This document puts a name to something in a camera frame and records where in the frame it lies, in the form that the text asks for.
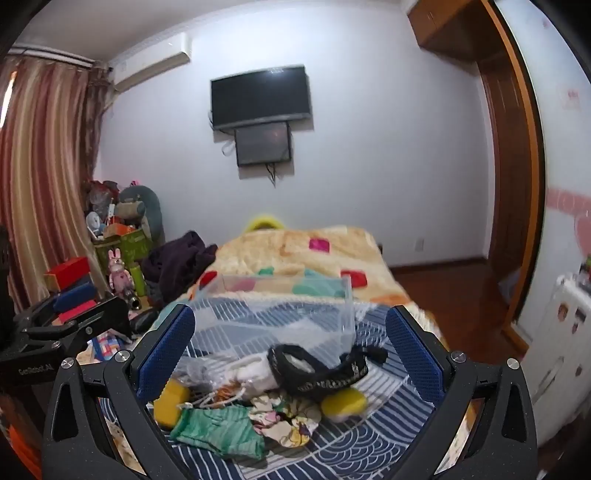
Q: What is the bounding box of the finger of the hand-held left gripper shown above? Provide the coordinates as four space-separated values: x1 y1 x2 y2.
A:
21 295 133 345
14 282 98 331

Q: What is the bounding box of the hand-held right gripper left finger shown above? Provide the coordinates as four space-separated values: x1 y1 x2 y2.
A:
41 304 197 480

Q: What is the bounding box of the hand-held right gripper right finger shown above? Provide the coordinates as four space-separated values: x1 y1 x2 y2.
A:
386 305 539 480

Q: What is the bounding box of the red box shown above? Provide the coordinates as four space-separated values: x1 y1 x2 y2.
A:
44 257 92 291
59 300 100 325

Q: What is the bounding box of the colourful checked cloth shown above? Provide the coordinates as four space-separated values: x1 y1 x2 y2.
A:
89 334 133 361

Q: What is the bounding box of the black oval object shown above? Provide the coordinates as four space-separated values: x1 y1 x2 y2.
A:
129 308 160 334

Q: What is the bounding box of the pink bunny plush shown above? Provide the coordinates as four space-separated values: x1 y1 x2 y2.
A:
107 249 133 302

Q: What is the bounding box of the clear plastic bag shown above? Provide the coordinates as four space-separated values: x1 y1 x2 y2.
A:
178 354 246 408

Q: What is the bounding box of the green bottle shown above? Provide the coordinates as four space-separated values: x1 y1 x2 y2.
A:
131 263 148 297

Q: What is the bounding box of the yellow sponge block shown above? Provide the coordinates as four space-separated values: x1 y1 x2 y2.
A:
153 381 191 428

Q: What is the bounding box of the green cardboard box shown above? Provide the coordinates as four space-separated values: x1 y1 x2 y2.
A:
95 228 154 278

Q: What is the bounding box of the round yellow sponge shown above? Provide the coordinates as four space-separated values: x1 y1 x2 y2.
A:
321 388 368 421

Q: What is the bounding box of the dark purple cloth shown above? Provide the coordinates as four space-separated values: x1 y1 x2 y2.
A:
141 231 219 306

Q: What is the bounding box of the black headband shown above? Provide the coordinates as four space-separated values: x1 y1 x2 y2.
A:
268 343 389 398

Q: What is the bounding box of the green cloth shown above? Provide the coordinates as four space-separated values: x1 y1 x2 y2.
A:
170 405 267 460

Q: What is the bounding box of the white cloth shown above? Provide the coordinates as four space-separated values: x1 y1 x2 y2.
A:
235 357 279 398

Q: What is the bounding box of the blue striped bedsheet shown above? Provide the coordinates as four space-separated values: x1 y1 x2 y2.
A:
92 295 468 480

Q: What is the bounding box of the grey plush toy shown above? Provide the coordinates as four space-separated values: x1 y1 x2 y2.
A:
117 185 165 246

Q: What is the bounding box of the clear plastic storage box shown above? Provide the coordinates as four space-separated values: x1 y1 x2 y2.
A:
182 274 357 371

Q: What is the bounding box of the striped brown curtain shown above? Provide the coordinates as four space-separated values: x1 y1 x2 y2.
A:
0 59 112 315

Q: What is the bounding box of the cartoon print cloth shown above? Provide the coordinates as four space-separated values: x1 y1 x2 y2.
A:
249 396 322 448

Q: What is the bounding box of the white cabinet with stickers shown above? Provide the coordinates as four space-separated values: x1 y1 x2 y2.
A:
530 271 591 445

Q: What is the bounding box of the beige blanket with coloured squares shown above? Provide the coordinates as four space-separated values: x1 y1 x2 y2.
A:
185 226 408 306

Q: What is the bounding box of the yellow-green round object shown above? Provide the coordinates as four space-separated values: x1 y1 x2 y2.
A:
244 214 284 234

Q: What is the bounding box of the white air conditioner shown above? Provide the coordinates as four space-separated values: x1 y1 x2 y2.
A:
111 32 191 91

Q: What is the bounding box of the white door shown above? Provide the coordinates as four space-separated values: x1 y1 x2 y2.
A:
493 0 591 333

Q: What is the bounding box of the wooden overhead cabinet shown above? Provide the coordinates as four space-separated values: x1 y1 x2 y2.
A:
408 0 491 62

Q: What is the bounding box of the wooden door frame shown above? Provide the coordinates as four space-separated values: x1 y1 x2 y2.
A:
478 0 546 363

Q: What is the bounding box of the pink wall sticker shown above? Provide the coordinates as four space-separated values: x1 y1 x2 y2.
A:
549 186 591 219

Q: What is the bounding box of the small wall monitor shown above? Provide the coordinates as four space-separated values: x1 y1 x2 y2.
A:
234 122 293 168

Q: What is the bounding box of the large wall television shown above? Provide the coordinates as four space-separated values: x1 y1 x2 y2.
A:
211 65 311 132

